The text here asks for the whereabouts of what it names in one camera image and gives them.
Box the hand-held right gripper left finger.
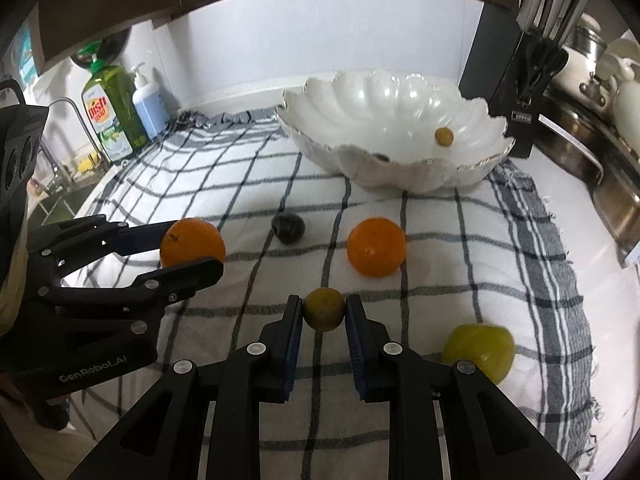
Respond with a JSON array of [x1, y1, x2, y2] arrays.
[[95, 296, 304, 480]]

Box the black and white checked cloth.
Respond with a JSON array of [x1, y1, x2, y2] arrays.
[[60, 107, 601, 480]]

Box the chrome faucet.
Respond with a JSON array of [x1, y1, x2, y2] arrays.
[[35, 99, 113, 196]]

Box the wide steel pot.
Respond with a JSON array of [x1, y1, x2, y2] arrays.
[[537, 97, 626, 186]]

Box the steel sink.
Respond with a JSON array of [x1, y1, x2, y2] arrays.
[[27, 185, 96, 226]]

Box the white scalloped ceramic bowl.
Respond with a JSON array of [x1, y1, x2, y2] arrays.
[[275, 70, 516, 194]]

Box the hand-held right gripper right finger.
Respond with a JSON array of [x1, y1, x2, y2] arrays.
[[346, 295, 583, 480]]

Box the steel pot with lid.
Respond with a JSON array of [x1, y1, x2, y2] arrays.
[[550, 12, 608, 106]]

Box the white ceramic pot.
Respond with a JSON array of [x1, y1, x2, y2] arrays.
[[612, 75, 640, 148]]

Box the green dish soap bottle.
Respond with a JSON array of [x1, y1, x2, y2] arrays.
[[81, 42, 150, 163]]

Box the dark purple plum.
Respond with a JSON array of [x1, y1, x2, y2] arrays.
[[271, 213, 306, 245]]

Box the black handled kitchen scissors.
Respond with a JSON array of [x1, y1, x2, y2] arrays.
[[520, 35, 568, 103]]

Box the yellow-green apple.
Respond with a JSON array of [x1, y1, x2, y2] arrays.
[[441, 323, 515, 383]]

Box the blue pump soap bottle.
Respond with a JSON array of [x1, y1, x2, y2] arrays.
[[131, 63, 171, 138]]

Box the black knife block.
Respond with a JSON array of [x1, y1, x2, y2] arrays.
[[459, 2, 543, 159]]

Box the steel pot with side handle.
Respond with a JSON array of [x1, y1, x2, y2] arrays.
[[592, 160, 640, 261]]

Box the orange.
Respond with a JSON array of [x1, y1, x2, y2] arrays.
[[346, 217, 407, 279], [159, 217, 227, 270]]

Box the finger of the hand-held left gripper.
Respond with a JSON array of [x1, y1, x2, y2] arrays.
[[27, 216, 179, 281], [37, 257, 224, 336]]

